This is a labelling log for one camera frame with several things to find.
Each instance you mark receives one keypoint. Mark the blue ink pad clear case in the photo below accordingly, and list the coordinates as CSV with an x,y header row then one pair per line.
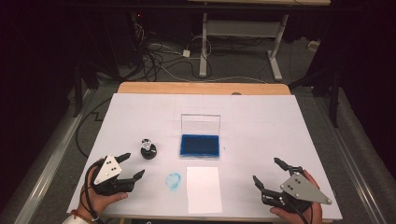
x,y
200,145

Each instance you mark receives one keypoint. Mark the person's left hand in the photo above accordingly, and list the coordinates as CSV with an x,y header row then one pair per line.
x,y
99,202

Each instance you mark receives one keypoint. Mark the small white box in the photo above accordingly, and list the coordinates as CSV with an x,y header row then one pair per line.
x,y
313,45

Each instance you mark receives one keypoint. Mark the black metal stand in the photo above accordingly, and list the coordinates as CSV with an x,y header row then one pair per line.
x,y
77,90
334,99

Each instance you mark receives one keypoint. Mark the white metal desk frame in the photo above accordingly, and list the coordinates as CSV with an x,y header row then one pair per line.
x,y
243,28

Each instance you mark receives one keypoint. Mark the small white paper sheet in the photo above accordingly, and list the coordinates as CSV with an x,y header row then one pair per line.
x,y
204,189

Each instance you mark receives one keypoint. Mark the clear blue-stained round cap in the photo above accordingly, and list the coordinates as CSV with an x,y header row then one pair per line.
x,y
173,181

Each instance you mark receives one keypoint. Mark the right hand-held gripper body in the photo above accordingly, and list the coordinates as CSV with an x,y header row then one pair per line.
x,y
303,189

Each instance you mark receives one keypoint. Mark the wooden table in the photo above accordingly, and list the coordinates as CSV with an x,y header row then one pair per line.
x,y
186,88

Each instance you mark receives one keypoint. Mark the aluminium rail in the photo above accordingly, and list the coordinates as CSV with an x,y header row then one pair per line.
x,y
49,168
355,174

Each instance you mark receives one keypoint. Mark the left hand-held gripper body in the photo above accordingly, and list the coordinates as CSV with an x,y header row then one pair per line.
x,y
107,174

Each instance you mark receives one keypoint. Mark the person's right hand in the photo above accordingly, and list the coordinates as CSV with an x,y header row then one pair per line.
x,y
313,214

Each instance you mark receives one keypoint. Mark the white power adapter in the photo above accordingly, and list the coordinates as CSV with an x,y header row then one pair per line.
x,y
186,53

